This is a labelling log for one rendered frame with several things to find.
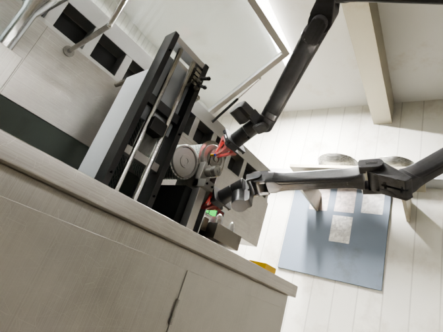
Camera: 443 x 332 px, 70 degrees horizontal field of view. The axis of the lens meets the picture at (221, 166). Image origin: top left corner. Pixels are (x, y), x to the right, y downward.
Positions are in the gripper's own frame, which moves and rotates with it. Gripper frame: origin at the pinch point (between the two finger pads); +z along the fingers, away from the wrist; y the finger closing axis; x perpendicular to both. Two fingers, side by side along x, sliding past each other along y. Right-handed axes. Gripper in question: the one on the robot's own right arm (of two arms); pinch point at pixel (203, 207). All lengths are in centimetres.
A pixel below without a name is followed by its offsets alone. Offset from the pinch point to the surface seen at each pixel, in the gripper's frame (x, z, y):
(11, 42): 14, -1, -77
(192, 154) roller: 11.5, -8.9, -15.8
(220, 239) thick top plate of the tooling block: -11.2, -0.7, 7.9
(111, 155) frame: -12, -9, -49
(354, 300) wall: 20, 16, 253
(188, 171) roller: 5.7, -5.6, -15.0
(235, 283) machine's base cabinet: -35.2, -12.8, -5.5
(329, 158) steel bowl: 134, -27, 185
